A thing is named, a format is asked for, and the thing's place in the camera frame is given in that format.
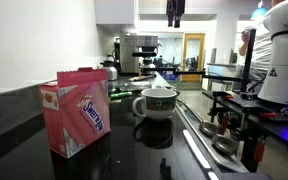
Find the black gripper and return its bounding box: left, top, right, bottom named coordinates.
left=165, top=0, right=187, bottom=29

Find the green marker with white cap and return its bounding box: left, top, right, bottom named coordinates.
left=109, top=91, right=134, bottom=101

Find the yellow framed door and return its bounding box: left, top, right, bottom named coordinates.
left=180, top=32, right=207, bottom=83

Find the black coffee dripper stand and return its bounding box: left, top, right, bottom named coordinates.
left=131, top=46, right=159, bottom=75

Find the steel coffee machine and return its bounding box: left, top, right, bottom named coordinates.
left=118, top=34, right=159, bottom=75

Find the wooden board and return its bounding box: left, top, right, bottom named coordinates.
left=128, top=74, right=157, bottom=82

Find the steel kettle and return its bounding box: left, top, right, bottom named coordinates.
left=99, top=59, right=119, bottom=81

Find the black upright pole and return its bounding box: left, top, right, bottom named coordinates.
left=239, top=28, right=257, bottom=93

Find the white and green mug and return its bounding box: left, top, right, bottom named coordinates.
left=132, top=87, right=178, bottom=121

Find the blue pendant lamp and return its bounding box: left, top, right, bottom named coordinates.
left=250, top=0, right=268, bottom=21

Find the person in white shirt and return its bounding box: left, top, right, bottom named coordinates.
left=237, top=0, right=287, bottom=83

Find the steel stove knob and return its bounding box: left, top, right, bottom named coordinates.
left=198, top=120, right=220, bottom=138
left=211, top=133, right=239, bottom=156

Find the pink Sweet'N Low box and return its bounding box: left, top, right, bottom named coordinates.
left=38, top=67, right=112, bottom=159

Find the black glass cooktop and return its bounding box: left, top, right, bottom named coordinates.
left=0, top=73, right=252, bottom=180

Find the black robot cart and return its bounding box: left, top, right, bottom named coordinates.
left=201, top=89, right=288, bottom=174

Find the orange handled clamp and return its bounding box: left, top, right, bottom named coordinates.
left=218, top=114, right=231, bottom=135
left=253, top=135, right=267, bottom=164

